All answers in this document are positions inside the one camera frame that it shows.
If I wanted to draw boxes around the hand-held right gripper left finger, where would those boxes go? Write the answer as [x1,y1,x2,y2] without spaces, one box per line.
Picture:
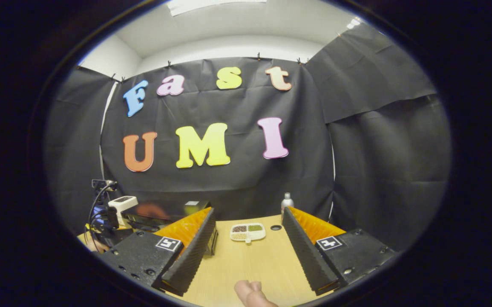
[101,208,217,297]

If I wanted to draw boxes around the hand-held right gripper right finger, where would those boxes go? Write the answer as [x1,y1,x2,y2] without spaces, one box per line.
[282,206,396,296]

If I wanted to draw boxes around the black electric oven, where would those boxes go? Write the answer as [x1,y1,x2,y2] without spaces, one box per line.
[120,200,219,256]

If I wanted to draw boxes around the white toaster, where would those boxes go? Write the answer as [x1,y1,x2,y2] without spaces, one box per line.
[109,196,139,226]

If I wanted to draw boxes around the pink and white spray bottle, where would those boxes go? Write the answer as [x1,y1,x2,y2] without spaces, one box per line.
[281,192,294,222]

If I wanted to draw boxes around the white divided seasoning dish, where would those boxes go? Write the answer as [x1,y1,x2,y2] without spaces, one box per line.
[230,223,267,244]

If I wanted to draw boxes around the black backdrop cloth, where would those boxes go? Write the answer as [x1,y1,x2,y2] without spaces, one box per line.
[43,23,453,252]

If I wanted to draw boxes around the large ceiling light panel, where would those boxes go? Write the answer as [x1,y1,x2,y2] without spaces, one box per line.
[167,0,268,17]

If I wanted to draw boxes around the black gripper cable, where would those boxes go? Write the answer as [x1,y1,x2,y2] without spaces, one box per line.
[84,184,114,253]

